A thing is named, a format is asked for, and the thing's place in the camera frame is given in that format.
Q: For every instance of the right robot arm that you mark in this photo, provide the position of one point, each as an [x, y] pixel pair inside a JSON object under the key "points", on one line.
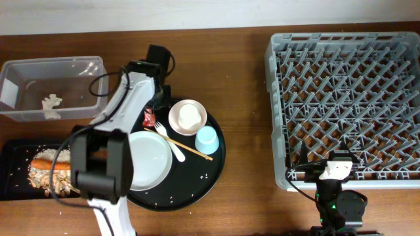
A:
{"points": [[341, 211]]}

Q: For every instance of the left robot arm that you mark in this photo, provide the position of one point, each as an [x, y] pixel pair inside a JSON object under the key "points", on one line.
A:
{"points": [[101, 161]]}

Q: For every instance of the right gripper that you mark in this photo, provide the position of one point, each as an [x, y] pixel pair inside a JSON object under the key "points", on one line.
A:
{"points": [[314, 172]]}

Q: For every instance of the pink shallow bowl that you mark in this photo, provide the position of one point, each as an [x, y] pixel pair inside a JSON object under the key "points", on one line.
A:
{"points": [[173, 118]]}

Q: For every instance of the round black serving tray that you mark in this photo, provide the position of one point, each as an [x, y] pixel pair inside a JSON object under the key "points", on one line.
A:
{"points": [[186, 182]]}

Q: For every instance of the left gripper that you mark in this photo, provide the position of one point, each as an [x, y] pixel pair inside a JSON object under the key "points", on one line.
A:
{"points": [[167, 101]]}

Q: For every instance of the white dinner plate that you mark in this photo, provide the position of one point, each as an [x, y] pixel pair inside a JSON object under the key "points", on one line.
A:
{"points": [[152, 160]]}

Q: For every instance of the black rectangular tray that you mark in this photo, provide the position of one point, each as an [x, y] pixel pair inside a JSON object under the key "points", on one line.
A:
{"points": [[16, 157]]}

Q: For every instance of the light blue cup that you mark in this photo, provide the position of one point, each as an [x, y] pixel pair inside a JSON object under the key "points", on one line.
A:
{"points": [[207, 141]]}

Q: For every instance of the grey dishwasher rack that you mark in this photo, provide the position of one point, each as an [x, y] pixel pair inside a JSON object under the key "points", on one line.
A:
{"points": [[363, 87]]}

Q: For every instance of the white plastic fork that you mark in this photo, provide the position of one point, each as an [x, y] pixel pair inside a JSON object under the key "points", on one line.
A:
{"points": [[162, 131]]}

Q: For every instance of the white tissue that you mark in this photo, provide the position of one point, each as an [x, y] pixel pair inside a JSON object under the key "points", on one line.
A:
{"points": [[48, 104]]}

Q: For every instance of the clear plastic bin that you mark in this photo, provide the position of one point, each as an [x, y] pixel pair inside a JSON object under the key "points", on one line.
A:
{"points": [[25, 84]]}

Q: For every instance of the orange carrot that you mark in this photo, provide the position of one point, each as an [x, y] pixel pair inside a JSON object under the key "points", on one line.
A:
{"points": [[42, 164]]}

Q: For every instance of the white upturned cup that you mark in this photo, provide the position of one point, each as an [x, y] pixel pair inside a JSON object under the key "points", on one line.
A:
{"points": [[188, 116]]}

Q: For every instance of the wooden chopstick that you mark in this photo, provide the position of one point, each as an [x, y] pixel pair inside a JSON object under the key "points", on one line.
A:
{"points": [[182, 145]]}

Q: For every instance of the red snack wrapper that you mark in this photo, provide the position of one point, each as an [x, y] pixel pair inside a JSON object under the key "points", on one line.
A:
{"points": [[149, 117]]}

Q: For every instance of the rice and food scraps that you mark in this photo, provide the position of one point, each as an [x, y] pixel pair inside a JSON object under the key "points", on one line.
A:
{"points": [[61, 179]]}

